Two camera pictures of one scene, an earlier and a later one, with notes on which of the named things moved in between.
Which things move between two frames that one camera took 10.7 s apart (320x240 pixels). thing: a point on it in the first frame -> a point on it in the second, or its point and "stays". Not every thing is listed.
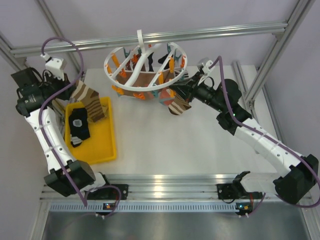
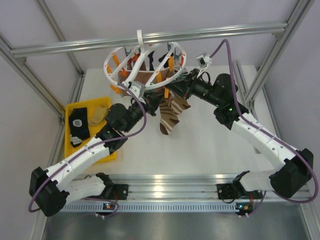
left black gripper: x=63 y=84 -> x=152 y=101
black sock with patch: x=79 y=126 stays
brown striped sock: x=91 y=99 -> x=168 y=120
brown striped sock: x=178 y=105 stays
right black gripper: x=185 y=88 stays
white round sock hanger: x=144 y=67 stays
